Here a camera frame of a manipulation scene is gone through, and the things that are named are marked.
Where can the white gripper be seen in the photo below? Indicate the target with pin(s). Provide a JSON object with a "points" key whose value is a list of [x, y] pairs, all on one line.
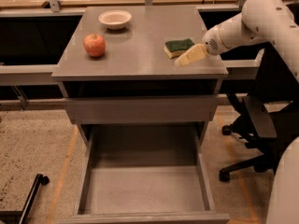
{"points": [[211, 43]]}

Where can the green and yellow sponge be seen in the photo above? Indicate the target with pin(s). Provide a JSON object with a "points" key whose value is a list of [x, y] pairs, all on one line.
{"points": [[175, 48]]}

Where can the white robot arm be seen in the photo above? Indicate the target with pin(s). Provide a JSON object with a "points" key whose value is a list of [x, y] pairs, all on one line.
{"points": [[273, 22]]}

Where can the grey drawer cabinet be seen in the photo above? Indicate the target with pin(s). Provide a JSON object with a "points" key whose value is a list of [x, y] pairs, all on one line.
{"points": [[134, 63]]}

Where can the grey middle drawer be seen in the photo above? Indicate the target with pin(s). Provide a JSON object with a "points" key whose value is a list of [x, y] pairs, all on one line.
{"points": [[139, 110]]}

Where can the open grey bottom drawer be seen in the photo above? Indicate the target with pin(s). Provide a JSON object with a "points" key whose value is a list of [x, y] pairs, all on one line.
{"points": [[144, 175]]}

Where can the white bowl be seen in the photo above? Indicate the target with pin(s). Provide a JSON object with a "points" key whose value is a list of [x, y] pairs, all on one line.
{"points": [[115, 19]]}

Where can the black office chair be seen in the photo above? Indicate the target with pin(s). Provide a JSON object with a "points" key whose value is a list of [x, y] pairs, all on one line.
{"points": [[268, 115]]}

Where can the red apple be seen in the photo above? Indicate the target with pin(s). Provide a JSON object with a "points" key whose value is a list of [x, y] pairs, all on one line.
{"points": [[94, 45]]}

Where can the black chair base leg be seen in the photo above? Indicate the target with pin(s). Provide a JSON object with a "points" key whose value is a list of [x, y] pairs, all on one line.
{"points": [[19, 217]]}

